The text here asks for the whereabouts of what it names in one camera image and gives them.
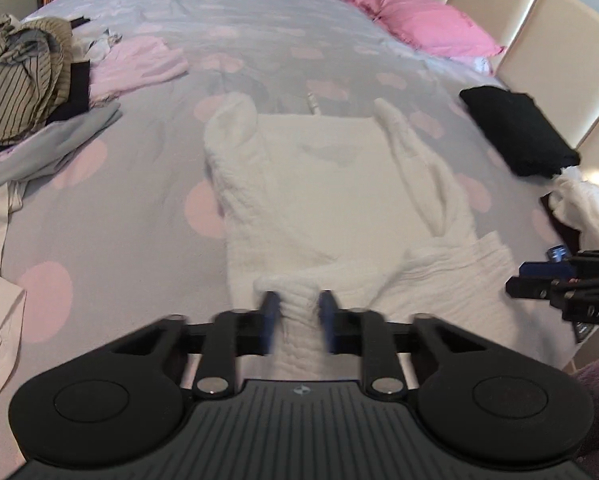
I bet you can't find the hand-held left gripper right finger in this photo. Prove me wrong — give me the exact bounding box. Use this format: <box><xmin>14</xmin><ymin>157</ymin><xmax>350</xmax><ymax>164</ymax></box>
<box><xmin>319</xmin><ymin>291</ymin><xmax>485</xmax><ymax>396</ymax></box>

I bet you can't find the black folded garment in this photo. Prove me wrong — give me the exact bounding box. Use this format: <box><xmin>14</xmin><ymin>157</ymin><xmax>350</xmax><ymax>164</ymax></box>
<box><xmin>459</xmin><ymin>86</ymin><xmax>581</xmax><ymax>177</ymax></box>

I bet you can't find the crumpled white garment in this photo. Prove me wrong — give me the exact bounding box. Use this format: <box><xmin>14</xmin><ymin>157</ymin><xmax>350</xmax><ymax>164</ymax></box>
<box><xmin>548</xmin><ymin>167</ymin><xmax>599</xmax><ymax>248</ymax></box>

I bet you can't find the grey garment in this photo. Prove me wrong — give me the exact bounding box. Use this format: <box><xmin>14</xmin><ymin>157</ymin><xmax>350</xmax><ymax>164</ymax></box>
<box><xmin>0</xmin><ymin>101</ymin><xmax>124</xmax><ymax>202</ymax></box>

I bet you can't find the striped beige garment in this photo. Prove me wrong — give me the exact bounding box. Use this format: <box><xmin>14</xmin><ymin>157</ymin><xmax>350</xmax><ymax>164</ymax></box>
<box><xmin>0</xmin><ymin>15</ymin><xmax>75</xmax><ymax>143</ymax></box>

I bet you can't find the small patterned cloth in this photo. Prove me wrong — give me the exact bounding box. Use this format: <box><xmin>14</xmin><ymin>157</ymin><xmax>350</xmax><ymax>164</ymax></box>
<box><xmin>82</xmin><ymin>30</ymin><xmax>124</xmax><ymax>63</ymax></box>

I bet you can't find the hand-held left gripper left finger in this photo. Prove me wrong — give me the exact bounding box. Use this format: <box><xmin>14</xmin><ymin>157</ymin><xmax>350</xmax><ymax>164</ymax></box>
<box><xmin>110</xmin><ymin>291</ymin><xmax>282</xmax><ymax>397</ymax></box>

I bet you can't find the white muslin garment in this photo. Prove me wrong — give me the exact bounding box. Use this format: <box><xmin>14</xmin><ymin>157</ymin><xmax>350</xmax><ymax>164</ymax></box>
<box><xmin>203</xmin><ymin>91</ymin><xmax>575</xmax><ymax>386</ymax></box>

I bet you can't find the dark cloth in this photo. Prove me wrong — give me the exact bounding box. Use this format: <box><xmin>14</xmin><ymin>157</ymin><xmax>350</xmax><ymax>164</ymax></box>
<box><xmin>539</xmin><ymin>192</ymin><xmax>585</xmax><ymax>251</ymax></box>

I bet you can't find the beige padded headboard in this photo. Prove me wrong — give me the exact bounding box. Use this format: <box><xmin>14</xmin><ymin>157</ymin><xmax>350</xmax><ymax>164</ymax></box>
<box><xmin>402</xmin><ymin>0</ymin><xmax>599</xmax><ymax>181</ymax></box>

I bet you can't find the pink pillow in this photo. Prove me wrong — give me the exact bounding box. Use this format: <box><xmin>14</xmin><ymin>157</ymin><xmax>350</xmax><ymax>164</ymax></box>
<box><xmin>327</xmin><ymin>0</ymin><xmax>505</xmax><ymax>58</ymax></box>

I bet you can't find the light pink garment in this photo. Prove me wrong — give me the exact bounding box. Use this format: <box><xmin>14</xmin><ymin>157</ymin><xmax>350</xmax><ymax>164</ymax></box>
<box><xmin>87</xmin><ymin>35</ymin><xmax>189</xmax><ymax>107</ymax></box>

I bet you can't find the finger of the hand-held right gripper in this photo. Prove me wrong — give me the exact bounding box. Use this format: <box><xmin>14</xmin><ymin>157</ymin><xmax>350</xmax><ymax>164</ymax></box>
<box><xmin>520</xmin><ymin>248</ymin><xmax>599</xmax><ymax>278</ymax></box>
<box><xmin>506</xmin><ymin>276</ymin><xmax>599</xmax><ymax>301</ymax></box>

